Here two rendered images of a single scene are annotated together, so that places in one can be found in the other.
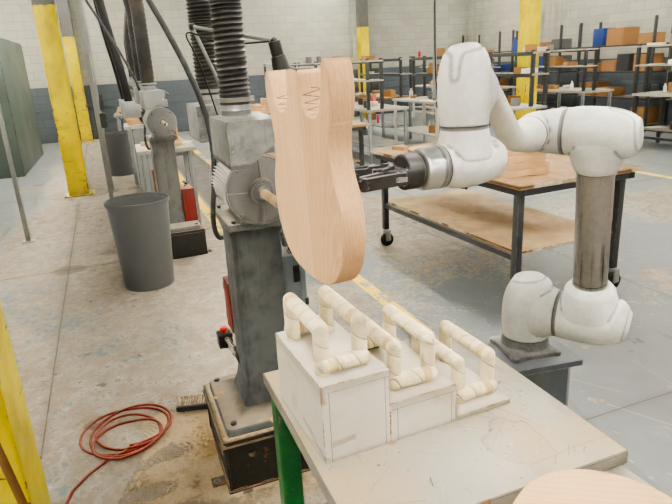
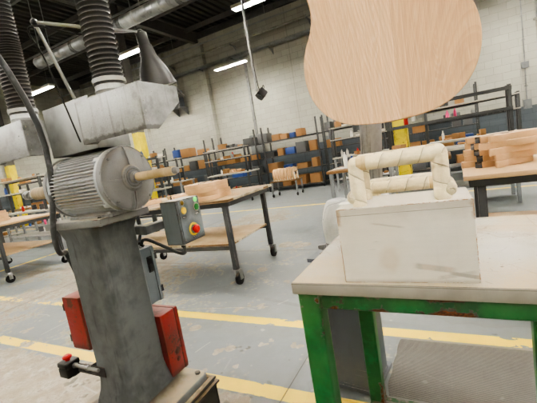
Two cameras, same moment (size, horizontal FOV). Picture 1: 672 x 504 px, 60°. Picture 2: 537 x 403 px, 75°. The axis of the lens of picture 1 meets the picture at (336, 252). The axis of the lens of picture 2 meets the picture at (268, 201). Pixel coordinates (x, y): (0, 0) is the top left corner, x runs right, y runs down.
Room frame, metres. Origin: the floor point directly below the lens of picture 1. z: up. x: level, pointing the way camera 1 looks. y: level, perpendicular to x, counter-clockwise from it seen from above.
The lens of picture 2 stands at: (0.73, 0.76, 1.25)
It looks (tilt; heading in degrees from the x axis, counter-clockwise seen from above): 7 degrees down; 319
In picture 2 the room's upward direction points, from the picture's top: 10 degrees counter-clockwise
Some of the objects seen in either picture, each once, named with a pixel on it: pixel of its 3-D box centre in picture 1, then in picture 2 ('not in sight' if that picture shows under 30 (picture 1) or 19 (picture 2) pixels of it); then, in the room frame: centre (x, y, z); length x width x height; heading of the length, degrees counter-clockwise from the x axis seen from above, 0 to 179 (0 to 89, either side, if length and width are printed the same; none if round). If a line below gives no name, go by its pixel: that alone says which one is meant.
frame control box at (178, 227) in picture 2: not in sight; (169, 228); (2.25, 0.06, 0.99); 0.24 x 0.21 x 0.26; 20
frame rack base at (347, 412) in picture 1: (330, 385); (405, 234); (1.11, 0.03, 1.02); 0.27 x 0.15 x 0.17; 24
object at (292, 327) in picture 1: (291, 319); (357, 185); (1.17, 0.10, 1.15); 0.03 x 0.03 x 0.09
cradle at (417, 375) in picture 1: (413, 376); not in sight; (1.09, -0.15, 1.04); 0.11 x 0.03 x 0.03; 114
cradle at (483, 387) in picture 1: (475, 390); not in sight; (1.15, -0.30, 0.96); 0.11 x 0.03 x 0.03; 114
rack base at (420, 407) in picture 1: (392, 383); not in sight; (1.17, -0.11, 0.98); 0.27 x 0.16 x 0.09; 24
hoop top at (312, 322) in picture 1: (304, 313); (394, 158); (1.09, 0.07, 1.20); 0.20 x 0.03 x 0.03; 23
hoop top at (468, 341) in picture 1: (465, 339); not in sight; (1.25, -0.30, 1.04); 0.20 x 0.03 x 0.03; 23
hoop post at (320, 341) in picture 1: (321, 351); (441, 175); (1.02, 0.04, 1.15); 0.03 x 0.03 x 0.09
